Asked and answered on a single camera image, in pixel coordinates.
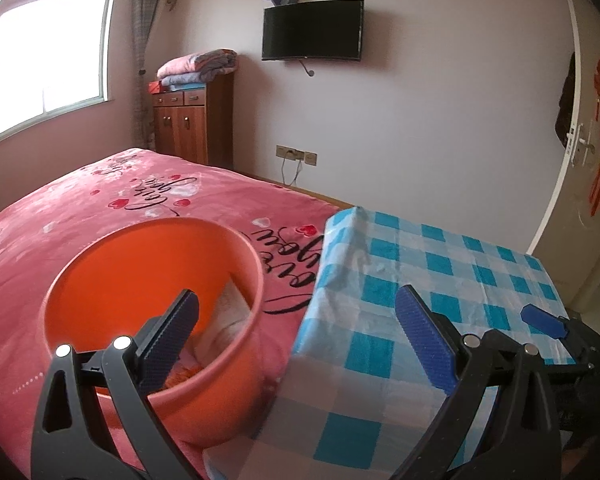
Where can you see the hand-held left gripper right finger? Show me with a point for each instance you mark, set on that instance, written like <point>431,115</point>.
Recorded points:
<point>425,340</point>

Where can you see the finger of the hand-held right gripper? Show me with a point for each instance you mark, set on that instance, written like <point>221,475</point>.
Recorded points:
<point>542,320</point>
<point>570,367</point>

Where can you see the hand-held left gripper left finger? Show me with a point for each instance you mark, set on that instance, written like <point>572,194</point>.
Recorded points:
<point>167,340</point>

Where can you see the white wipes packet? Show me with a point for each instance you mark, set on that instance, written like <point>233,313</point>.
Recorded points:
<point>230,320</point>

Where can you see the orange plastic bucket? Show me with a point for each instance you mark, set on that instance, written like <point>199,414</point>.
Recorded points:
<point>130,270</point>

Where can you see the blue checked tablecloth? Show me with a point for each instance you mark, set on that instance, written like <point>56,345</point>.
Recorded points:
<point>430,260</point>

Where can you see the pink heart bed blanket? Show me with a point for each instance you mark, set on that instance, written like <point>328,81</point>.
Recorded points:
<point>80,200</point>

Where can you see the black hanging bag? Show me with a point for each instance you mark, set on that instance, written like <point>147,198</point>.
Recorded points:
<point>565,105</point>

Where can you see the wooden cabinet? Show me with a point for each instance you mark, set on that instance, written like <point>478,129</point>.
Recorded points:
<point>195,125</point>

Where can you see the red box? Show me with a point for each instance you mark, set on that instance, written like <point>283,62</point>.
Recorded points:
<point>155,87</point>

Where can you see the pale blue folded blanket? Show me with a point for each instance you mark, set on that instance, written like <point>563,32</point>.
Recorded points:
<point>180,82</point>

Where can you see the pink folded blanket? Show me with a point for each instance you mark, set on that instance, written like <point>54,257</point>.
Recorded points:
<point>200,62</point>

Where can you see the checked curtain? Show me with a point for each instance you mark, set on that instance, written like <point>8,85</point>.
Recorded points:
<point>142,60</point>

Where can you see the white door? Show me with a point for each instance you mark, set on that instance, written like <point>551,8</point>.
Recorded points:
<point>590,25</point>

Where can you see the window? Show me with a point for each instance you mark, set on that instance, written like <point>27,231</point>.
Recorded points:
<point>50,60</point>

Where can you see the wall socket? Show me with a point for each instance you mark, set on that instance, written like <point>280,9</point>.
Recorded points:
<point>295,155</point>

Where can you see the black wall television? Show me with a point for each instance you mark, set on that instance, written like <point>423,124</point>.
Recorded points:
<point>312,30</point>

